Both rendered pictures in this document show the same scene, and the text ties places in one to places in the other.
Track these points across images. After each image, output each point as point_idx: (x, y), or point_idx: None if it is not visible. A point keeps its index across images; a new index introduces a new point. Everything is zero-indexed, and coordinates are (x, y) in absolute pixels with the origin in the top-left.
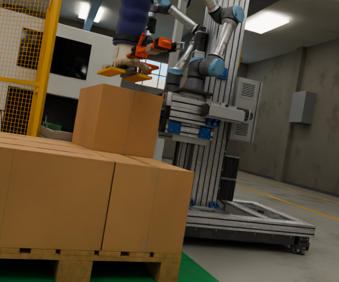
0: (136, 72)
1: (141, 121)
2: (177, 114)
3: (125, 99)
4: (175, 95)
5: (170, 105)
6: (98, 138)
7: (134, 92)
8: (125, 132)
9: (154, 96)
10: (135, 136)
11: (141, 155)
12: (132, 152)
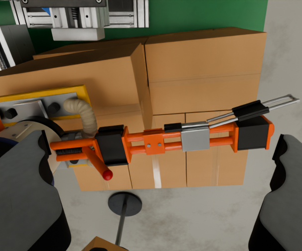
0: (46, 117)
1: (141, 77)
2: (105, 8)
3: (144, 114)
4: (96, 18)
5: (103, 26)
6: (151, 115)
7: (141, 108)
8: (146, 91)
9: (134, 73)
10: (144, 77)
11: (143, 59)
12: (145, 72)
